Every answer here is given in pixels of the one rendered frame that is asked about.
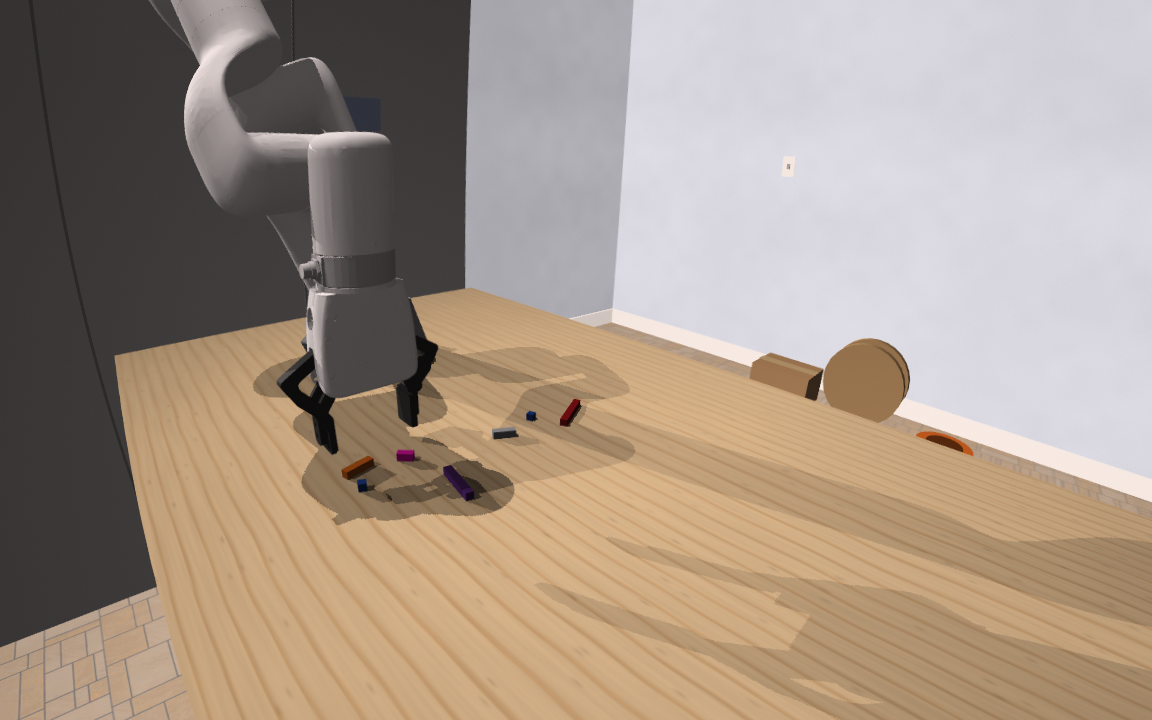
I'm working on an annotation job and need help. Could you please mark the red rod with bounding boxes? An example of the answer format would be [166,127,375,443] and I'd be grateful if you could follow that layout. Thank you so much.
[560,399,579,427]

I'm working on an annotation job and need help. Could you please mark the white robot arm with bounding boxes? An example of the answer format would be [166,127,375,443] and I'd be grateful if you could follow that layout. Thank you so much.
[149,0,396,290]

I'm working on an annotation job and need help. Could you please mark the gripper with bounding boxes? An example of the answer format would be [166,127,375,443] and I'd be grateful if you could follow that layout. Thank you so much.
[276,278,438,455]

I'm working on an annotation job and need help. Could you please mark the orange rectangular bar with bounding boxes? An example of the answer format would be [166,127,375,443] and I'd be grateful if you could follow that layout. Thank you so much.
[342,456,374,480]

